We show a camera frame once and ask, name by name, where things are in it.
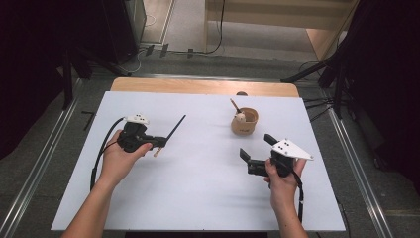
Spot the black curtain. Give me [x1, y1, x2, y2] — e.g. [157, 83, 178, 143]
[330, 0, 420, 196]
[0, 0, 104, 161]

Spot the right hand-held gripper cable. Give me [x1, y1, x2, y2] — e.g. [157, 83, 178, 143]
[284, 160, 305, 224]

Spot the wooden table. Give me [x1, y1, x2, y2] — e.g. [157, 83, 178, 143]
[109, 76, 300, 98]

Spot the person's left hand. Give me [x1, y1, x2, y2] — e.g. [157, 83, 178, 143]
[98, 129, 154, 189]

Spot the bundle of black cables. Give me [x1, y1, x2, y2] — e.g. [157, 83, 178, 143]
[302, 96, 335, 123]

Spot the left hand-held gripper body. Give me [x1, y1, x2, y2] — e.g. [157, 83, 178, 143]
[117, 113, 159, 154]

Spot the left hand-held gripper cable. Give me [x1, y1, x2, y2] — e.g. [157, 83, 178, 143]
[89, 116, 129, 192]

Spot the hand-held gripper cable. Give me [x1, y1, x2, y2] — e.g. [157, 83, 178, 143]
[284, 160, 305, 224]
[89, 116, 129, 192]

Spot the wooden chopstick holder cup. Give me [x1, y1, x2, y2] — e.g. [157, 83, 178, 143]
[230, 107, 260, 136]

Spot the black metal stand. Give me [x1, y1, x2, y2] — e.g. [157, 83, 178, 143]
[280, 56, 348, 120]

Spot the light wooden furniture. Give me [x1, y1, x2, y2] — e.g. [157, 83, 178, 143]
[202, 0, 361, 62]

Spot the black floor cable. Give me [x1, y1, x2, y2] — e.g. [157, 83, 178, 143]
[164, 0, 227, 56]

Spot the white table board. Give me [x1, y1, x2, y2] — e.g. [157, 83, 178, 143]
[51, 90, 347, 232]

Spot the black cabinet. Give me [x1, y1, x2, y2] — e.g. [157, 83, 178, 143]
[98, 0, 147, 65]

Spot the aluminium floor rail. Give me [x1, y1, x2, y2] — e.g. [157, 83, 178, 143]
[321, 88, 394, 238]
[0, 78, 83, 238]

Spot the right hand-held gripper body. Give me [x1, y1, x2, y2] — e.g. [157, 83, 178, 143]
[247, 138, 314, 179]

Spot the person's right hand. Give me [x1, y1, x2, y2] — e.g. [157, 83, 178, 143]
[262, 158, 307, 208]

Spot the white floor cable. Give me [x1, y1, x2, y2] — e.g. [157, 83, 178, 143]
[127, 46, 157, 74]

